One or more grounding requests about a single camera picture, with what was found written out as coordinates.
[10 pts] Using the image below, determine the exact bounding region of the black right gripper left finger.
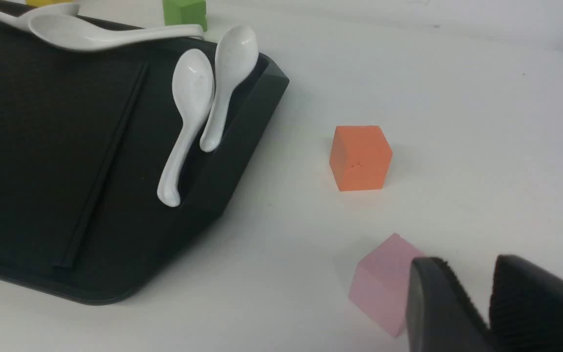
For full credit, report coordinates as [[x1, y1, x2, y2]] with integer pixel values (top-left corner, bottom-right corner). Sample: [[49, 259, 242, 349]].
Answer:
[[405, 258, 493, 352]]

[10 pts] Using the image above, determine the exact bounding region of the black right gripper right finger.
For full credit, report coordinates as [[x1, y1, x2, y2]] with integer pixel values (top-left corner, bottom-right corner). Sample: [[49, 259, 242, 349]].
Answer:
[[489, 255, 563, 352]]

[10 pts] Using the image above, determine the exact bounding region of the black chopstick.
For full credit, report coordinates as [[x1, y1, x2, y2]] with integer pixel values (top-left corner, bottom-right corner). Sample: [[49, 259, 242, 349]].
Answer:
[[50, 60, 142, 265], [51, 62, 149, 269]]

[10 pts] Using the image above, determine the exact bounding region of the pink cube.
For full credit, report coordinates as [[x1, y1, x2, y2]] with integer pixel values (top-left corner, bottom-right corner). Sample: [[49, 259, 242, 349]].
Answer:
[[348, 233, 425, 338]]

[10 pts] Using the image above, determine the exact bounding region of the orange cube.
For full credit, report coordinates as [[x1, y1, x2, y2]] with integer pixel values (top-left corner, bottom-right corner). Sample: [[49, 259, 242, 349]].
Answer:
[[330, 125, 393, 192]]

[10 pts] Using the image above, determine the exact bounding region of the white ceramic spoon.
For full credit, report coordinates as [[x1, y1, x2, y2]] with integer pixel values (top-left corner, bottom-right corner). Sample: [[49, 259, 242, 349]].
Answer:
[[0, 2, 81, 33], [156, 49, 215, 207], [28, 14, 205, 53], [199, 26, 259, 153]]

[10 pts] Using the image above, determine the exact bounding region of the green cube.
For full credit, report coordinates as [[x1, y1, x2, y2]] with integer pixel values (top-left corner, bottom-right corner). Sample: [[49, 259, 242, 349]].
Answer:
[[162, 0, 208, 32]]

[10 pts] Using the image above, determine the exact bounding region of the black plastic tray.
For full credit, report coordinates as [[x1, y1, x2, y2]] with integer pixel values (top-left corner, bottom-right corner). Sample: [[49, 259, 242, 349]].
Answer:
[[0, 22, 290, 305]]

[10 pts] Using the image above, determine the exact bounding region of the yellow cube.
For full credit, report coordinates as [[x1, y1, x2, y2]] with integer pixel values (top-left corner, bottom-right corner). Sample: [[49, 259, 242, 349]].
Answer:
[[25, 0, 74, 7]]

